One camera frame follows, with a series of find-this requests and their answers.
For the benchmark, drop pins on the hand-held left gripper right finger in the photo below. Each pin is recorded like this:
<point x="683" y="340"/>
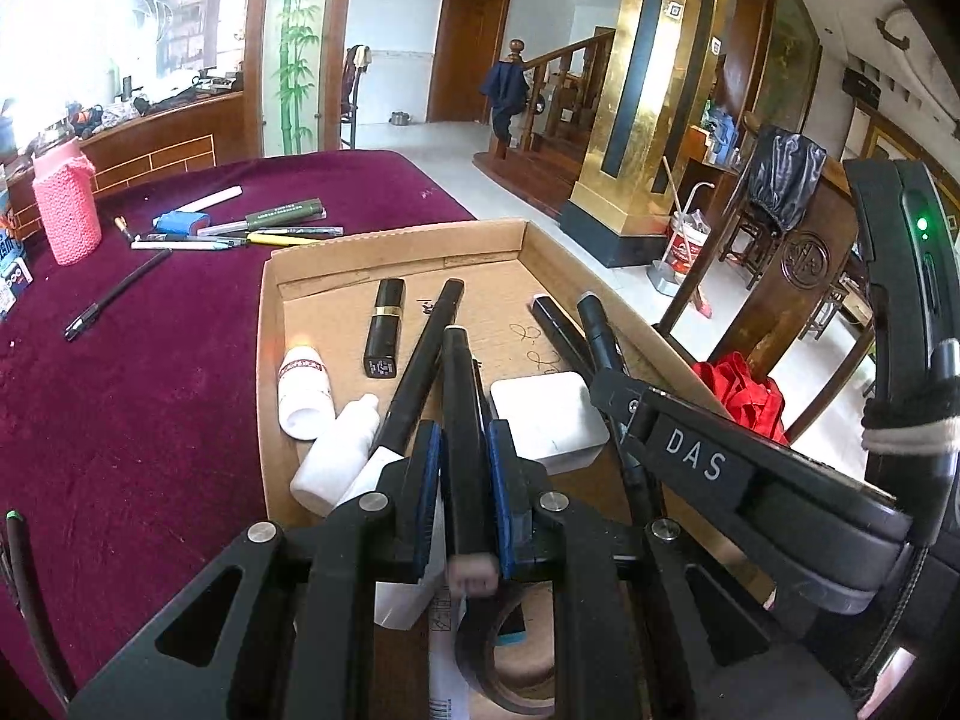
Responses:
<point x="499" y="495"/>

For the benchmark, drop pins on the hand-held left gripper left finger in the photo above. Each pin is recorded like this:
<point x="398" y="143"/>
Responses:
<point x="429" y="495"/>

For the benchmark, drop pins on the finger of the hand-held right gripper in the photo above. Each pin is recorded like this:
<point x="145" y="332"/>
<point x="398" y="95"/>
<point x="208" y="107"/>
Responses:
<point x="615" y="394"/>

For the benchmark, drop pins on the black marker green cap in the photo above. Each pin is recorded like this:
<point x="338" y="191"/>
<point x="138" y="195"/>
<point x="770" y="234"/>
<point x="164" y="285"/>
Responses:
<point x="600" y="330"/>

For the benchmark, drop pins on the small white charger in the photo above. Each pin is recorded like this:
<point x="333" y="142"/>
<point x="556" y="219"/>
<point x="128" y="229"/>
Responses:
<point x="547" y="420"/>

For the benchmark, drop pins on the black marker pink caps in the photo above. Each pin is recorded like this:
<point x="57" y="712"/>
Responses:
<point x="461" y="427"/>

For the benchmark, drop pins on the black marker grey end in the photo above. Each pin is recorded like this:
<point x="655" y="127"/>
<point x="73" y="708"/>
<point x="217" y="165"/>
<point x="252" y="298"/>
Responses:
<point x="555" y="331"/>

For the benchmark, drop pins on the white dropper bottle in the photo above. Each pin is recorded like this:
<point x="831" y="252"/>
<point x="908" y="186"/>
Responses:
<point x="337" y="457"/>

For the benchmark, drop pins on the large white charger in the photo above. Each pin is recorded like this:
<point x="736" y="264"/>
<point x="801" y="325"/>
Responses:
<point x="401" y="601"/>

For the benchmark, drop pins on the black marker red caps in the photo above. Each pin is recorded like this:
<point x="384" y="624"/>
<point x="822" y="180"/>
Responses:
<point x="424" y="367"/>

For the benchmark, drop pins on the black marker blue caps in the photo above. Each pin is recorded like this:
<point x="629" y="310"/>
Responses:
<point x="514" y="634"/>

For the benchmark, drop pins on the cardboard box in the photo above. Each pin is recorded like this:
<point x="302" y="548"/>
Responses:
<point x="487" y="300"/>

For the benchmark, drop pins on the white bottle orange cap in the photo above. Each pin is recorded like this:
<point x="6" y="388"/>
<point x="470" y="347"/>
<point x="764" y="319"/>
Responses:
<point x="304" y="397"/>

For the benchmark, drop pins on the white marker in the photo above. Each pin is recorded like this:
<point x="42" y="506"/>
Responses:
<point x="444" y="660"/>

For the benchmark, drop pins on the black tape roll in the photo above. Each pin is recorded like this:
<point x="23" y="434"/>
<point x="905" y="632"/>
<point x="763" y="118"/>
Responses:
<point x="480" y="660"/>

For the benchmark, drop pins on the black lipstick gold band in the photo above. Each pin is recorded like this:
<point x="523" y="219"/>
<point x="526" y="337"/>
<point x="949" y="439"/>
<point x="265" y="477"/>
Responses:
<point x="384" y="330"/>

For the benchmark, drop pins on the red cloth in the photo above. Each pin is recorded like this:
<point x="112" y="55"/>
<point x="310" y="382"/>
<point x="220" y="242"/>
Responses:
<point x="739" y="390"/>

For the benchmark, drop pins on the white red bucket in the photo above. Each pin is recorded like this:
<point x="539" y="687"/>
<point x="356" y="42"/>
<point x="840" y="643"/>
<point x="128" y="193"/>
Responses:
<point x="686" y="244"/>

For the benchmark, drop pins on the carved wooden chair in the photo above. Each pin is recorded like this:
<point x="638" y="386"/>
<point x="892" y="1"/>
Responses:
<point x="795" y="262"/>

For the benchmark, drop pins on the gold black pillar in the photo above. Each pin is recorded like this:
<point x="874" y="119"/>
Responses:
<point x="637" y="127"/>

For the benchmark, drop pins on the black jacket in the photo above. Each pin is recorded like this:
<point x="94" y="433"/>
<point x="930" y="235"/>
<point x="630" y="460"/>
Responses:
<point x="784" y="172"/>

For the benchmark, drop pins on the purple velvet tablecloth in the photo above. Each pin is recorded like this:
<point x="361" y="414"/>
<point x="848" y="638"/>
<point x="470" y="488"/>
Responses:
<point x="150" y="427"/>

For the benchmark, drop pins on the yellow pen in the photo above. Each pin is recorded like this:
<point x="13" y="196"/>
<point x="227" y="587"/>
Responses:
<point x="292" y="238"/>

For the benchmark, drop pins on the green pen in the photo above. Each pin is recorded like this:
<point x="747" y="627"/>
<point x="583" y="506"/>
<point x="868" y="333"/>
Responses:
<point x="285" y="214"/>

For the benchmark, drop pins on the wooden stair railing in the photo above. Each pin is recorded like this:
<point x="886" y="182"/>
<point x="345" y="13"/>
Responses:
<point x="570" y="60"/>

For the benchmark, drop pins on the white pen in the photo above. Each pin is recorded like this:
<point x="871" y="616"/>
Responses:
<point x="187" y="244"/>

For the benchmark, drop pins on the white stick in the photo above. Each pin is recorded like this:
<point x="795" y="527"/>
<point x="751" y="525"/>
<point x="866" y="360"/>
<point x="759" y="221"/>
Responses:
<point x="210" y="200"/>

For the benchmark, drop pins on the slim black pen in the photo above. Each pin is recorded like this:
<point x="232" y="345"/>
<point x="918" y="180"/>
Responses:
<point x="112" y="298"/>

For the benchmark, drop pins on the wooden door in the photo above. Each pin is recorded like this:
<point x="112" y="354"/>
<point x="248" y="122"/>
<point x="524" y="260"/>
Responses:
<point x="461" y="52"/>

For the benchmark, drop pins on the dark wooden chair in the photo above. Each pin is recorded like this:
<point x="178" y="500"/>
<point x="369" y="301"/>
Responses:
<point x="351" y="90"/>

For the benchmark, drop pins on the wooden counter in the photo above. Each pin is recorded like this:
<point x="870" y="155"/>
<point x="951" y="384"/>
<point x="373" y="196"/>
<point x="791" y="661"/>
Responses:
<point x="165" y="135"/>

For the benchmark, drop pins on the small white blue box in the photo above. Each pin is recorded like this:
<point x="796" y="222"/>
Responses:
<point x="15" y="281"/>

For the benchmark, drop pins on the large dark wall painting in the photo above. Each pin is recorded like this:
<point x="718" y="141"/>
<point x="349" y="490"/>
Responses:
<point x="787" y="52"/>

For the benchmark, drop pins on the bamboo wall painting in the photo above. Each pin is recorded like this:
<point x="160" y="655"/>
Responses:
<point x="296" y="75"/>

